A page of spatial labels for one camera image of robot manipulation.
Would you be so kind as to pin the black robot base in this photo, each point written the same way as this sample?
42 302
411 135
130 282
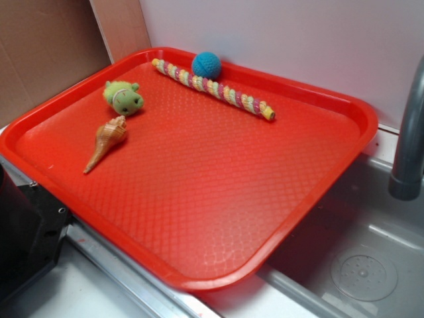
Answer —
33 226

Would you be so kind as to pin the red plastic tray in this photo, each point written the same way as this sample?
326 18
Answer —
200 192

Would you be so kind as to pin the blue knitted ball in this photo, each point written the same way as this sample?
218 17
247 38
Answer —
207 64

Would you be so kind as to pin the orange spiral seashell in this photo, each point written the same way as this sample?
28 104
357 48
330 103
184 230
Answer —
107 136

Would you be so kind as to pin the green plush toy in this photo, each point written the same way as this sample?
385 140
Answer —
123 97

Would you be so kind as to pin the grey toy sink basin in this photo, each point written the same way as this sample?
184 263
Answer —
358 253

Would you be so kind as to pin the brown cardboard panel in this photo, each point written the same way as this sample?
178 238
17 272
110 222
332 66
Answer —
48 46

